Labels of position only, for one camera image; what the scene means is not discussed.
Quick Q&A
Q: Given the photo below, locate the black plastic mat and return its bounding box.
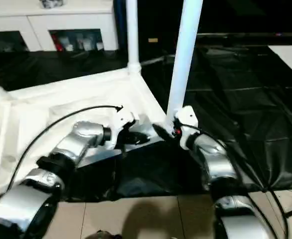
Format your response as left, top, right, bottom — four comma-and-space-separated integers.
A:
0, 46, 292, 202

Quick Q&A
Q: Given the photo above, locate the white plastic table top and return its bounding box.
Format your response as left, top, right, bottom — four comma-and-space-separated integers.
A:
0, 67, 169, 201

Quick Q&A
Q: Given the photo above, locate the white glass-door cabinet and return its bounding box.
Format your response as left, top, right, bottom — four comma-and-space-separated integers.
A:
0, 0, 120, 52

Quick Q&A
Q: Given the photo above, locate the small grey cabinet ornament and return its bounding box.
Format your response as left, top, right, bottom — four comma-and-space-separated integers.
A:
39, 0, 64, 9

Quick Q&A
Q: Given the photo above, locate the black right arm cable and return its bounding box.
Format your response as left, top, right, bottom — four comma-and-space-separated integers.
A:
185, 124, 289, 239

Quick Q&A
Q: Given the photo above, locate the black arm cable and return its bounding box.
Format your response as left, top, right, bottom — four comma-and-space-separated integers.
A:
5, 105, 124, 193
185, 124, 289, 239

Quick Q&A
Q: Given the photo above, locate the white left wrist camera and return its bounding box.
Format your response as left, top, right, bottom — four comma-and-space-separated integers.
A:
108, 109, 137, 150

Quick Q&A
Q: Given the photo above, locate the black flat screen television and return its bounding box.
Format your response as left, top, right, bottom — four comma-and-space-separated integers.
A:
139, 0, 292, 48

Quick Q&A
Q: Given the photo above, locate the dark robot torso part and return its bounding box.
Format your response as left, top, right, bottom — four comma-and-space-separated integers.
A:
85, 230, 121, 239

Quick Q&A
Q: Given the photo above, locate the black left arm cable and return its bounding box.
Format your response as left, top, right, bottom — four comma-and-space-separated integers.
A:
5, 105, 124, 193

